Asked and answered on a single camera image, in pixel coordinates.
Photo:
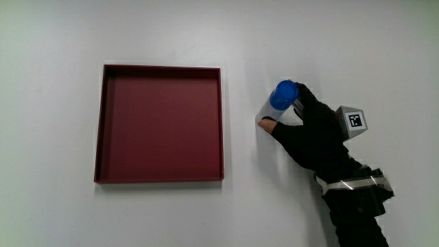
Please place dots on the dark red square tray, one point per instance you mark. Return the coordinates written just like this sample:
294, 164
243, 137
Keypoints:
161, 127

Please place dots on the person's right forearm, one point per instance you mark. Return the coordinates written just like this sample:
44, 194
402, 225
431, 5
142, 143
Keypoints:
356, 219

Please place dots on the white desk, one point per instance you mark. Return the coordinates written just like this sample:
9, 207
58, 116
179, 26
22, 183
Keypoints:
51, 137

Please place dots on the blue capped glue bottle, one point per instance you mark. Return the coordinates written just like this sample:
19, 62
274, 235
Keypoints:
282, 97

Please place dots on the person's right hand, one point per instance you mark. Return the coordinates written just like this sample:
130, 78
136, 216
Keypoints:
313, 137

